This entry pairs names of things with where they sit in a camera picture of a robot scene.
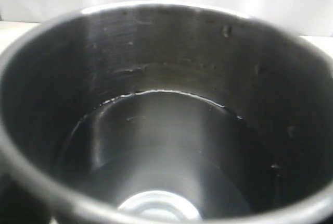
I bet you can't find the stainless steel cup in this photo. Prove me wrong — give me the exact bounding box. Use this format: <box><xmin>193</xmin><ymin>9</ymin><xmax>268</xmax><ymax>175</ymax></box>
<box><xmin>1</xmin><ymin>2</ymin><xmax>332</xmax><ymax>223</ymax></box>

